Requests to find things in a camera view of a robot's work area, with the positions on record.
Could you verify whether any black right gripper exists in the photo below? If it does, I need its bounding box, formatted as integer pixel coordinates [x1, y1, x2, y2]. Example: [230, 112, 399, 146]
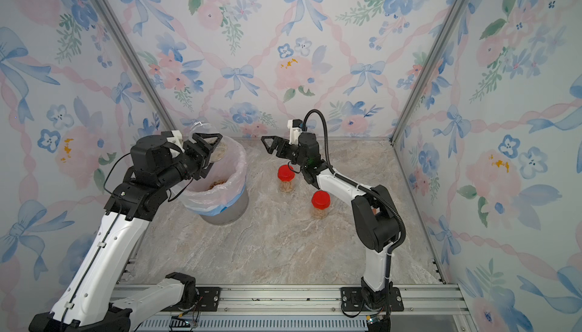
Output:
[263, 135, 309, 171]

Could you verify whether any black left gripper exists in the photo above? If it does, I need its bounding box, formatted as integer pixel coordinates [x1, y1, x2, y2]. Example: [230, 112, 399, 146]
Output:
[162, 133, 222, 192]

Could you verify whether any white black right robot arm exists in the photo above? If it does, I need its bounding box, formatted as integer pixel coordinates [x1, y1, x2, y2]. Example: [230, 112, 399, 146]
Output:
[261, 132, 406, 311]

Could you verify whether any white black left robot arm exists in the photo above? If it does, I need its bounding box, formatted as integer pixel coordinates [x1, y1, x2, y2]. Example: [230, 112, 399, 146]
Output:
[29, 131, 222, 331]

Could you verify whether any clear jar with peanuts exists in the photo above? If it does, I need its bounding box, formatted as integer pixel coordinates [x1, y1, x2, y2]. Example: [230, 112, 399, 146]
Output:
[278, 178, 295, 193]
[311, 191, 331, 219]

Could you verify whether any red jar lid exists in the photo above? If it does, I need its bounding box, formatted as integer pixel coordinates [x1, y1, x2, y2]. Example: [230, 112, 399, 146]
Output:
[312, 191, 331, 210]
[277, 165, 296, 182]

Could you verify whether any pink trash bag liner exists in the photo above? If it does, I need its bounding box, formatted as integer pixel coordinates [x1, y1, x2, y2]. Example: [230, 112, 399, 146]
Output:
[172, 135, 248, 216]

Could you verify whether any metal mesh trash bin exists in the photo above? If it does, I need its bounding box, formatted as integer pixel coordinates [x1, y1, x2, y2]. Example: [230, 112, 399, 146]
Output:
[200, 188, 249, 226]

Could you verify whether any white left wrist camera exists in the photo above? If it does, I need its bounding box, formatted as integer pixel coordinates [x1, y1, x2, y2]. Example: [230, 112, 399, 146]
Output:
[161, 130, 183, 156]

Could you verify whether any black corrugated cable conduit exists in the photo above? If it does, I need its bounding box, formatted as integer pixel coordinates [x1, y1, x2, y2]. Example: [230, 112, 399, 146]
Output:
[303, 108, 407, 253]

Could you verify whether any aluminium corner post left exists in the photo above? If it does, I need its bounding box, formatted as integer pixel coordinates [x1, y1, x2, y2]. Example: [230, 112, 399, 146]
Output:
[91, 0, 177, 130]

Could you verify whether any aluminium corner post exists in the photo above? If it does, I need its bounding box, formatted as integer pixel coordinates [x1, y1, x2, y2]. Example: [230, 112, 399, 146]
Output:
[390, 0, 469, 146]
[91, 0, 177, 130]

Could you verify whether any thin black left cable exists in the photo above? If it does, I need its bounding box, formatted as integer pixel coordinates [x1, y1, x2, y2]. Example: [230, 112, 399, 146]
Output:
[103, 149, 137, 197]

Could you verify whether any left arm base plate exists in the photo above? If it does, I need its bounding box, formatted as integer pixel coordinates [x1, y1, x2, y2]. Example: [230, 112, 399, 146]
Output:
[170, 287, 222, 312]

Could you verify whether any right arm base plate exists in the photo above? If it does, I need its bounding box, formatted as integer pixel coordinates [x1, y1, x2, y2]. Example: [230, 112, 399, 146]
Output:
[339, 287, 405, 312]

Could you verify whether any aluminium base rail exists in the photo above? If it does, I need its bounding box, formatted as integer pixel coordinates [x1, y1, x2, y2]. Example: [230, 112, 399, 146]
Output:
[139, 284, 477, 331]

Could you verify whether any aluminium corner post right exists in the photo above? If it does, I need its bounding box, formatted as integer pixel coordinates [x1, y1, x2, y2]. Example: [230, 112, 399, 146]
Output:
[390, 0, 469, 146]

